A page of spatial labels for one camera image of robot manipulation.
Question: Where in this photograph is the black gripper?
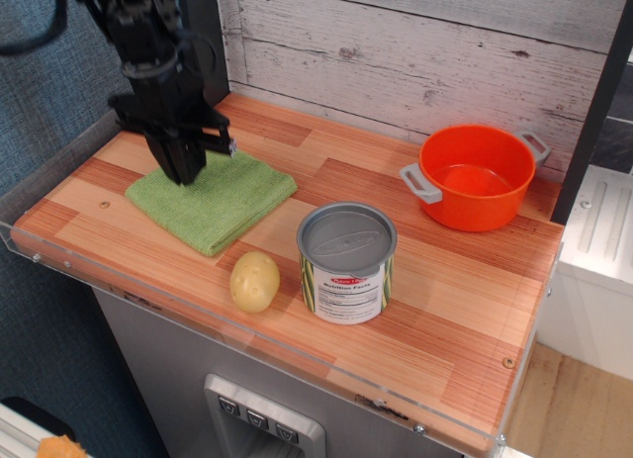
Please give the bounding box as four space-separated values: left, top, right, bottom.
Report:
108 62 236 185

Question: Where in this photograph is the green towel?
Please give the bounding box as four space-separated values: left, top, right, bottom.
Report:
126 151 298 256

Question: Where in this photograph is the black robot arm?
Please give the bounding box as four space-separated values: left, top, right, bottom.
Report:
77 0 236 185

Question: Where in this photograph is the yellow toy potato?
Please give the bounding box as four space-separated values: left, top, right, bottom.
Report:
229 251 281 314

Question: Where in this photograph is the clear acrylic edge guard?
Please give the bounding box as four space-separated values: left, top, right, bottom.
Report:
14 89 562 457

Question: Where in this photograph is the toy tin can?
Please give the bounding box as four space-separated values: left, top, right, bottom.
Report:
297 201 398 325

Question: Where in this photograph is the grey toy fridge cabinet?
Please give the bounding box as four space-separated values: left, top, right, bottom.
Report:
95 290 458 457

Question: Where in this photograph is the silver dispenser panel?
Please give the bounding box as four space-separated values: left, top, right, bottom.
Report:
204 374 326 457

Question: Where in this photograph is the orange object bottom left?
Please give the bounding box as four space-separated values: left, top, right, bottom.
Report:
36 435 88 458

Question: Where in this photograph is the white toy sink unit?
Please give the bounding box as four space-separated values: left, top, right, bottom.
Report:
536 165 632 380

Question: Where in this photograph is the dark grey left post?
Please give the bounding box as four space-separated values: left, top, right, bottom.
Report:
178 0 229 107

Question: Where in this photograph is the dark grey post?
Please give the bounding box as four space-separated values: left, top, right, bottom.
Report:
178 0 229 107
550 0 632 226

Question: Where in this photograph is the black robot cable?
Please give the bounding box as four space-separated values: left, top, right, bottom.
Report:
0 0 70 57

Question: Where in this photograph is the orange pot with grey handles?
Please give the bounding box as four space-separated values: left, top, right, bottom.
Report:
400 124 551 232

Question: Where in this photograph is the dark grey right post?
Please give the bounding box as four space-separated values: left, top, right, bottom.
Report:
550 0 632 226

